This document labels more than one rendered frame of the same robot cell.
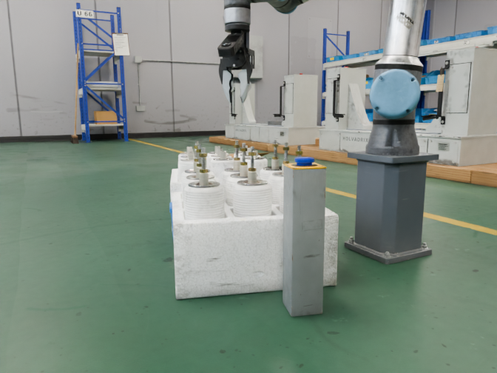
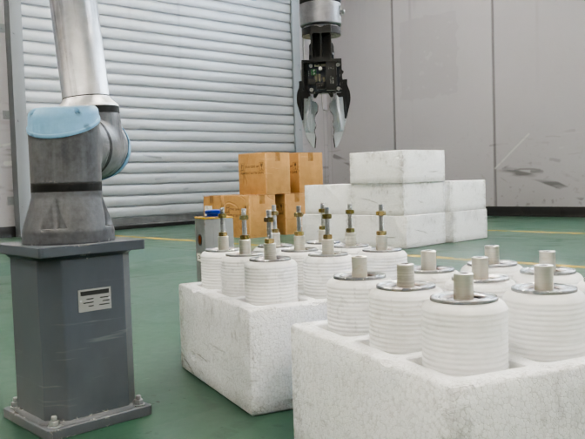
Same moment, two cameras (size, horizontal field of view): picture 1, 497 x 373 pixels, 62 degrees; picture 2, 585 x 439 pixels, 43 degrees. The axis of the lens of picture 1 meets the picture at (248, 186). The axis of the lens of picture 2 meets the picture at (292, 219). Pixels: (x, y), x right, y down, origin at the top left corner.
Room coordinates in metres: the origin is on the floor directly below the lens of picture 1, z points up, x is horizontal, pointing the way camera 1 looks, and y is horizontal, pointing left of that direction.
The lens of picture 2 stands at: (2.53, -0.39, 0.39)
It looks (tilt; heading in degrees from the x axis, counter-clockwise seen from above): 3 degrees down; 165
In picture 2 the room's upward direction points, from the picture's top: 2 degrees counter-clockwise
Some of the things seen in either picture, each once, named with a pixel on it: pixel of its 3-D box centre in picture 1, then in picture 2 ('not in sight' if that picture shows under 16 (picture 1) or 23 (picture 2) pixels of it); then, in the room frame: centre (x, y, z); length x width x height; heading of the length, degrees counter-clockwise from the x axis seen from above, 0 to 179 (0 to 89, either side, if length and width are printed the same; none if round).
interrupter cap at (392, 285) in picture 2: not in sight; (406, 287); (1.67, 0.00, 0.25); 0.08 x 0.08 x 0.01
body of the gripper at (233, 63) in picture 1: (238, 49); (321, 62); (1.25, 0.03, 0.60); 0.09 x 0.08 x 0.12; 161
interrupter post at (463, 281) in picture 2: not in sight; (463, 287); (1.79, 0.01, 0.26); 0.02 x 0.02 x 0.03
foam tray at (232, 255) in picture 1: (244, 233); (302, 330); (1.12, 0.01, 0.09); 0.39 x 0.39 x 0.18; 11
